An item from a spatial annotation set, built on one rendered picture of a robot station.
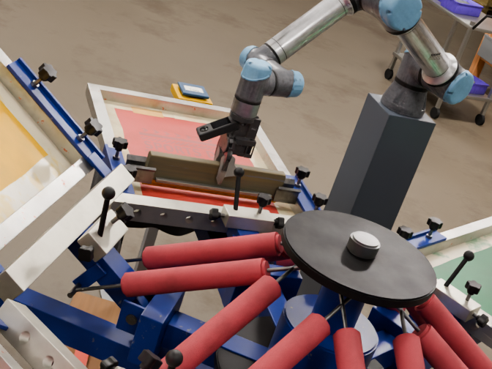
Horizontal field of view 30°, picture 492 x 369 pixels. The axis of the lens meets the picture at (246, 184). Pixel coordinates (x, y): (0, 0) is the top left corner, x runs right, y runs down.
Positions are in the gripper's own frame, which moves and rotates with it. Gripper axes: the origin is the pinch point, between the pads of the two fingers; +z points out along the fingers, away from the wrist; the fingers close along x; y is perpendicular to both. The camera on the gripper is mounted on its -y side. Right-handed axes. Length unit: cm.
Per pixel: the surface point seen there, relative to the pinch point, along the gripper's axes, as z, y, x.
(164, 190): 6.3, -13.7, -1.2
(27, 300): 9, -54, -55
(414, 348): -23, 6, -104
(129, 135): 6.3, -18.7, 31.5
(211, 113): 5, 14, 56
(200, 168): -2.4, -5.6, -1.5
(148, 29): 102, 85, 441
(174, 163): -2.6, -13.1, -1.5
